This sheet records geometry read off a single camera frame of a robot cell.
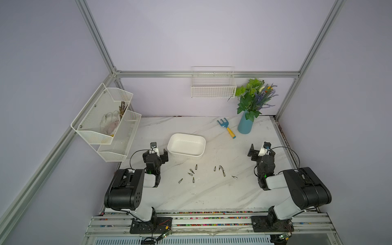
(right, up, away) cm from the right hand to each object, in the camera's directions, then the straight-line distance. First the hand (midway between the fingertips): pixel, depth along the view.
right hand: (260, 147), depth 92 cm
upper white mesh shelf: (-90, +16, -15) cm, 93 cm away
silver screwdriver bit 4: (-40, -12, +2) cm, 42 cm away
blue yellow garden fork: (-18, +16, +23) cm, 33 cm away
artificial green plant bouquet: (-6, +30, -6) cm, 31 cm away
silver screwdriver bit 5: (-25, -13, +1) cm, 28 cm away
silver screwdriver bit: (-49, -19, -4) cm, 53 cm away
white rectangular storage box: (-46, +1, +13) cm, 48 cm away
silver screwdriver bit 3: (-43, -16, -1) cm, 46 cm away
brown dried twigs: (-79, +21, -12) cm, 83 cm away
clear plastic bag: (-85, +15, -14) cm, 87 cm away
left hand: (-65, -3, +3) cm, 65 cm away
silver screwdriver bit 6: (-22, -16, 0) cm, 27 cm away
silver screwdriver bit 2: (-41, -19, -4) cm, 45 cm away
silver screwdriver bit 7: (-16, -18, -2) cm, 24 cm away
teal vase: (-5, +14, +14) cm, 20 cm away
